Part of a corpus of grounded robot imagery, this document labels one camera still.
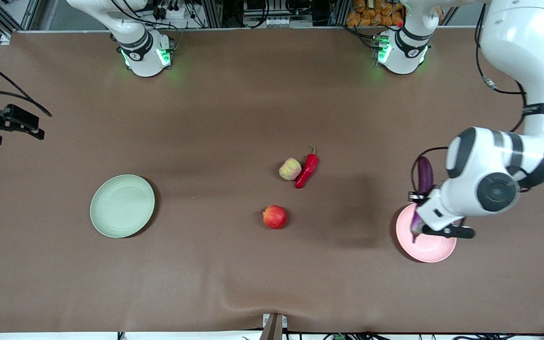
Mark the red chili pepper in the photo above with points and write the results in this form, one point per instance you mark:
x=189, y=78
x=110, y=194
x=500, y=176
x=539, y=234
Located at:
x=307, y=172

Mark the orange lumpy items pile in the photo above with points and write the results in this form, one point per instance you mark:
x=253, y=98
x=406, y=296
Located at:
x=371, y=14

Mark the yellow-pink peach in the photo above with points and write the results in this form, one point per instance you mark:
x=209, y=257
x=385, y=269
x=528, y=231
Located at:
x=290, y=169

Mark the red apple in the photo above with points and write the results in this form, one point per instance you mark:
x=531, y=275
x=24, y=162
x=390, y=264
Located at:
x=275, y=217

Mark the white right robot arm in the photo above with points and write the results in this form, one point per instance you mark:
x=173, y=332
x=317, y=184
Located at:
x=142, y=56

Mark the white power strip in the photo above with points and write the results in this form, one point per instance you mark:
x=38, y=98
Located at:
x=177, y=16

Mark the pink round plate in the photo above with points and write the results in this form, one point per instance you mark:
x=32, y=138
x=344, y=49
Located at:
x=435, y=250

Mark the grey electronics box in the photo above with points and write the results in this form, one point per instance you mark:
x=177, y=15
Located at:
x=276, y=21

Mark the pale green round plate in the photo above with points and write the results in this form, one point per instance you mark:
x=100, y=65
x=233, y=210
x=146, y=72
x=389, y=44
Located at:
x=121, y=212

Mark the brown table cloth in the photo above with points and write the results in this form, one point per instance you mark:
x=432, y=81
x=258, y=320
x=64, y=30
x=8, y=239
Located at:
x=253, y=264

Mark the purple eggplant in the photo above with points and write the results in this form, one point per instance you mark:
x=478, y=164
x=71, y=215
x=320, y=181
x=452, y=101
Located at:
x=425, y=174

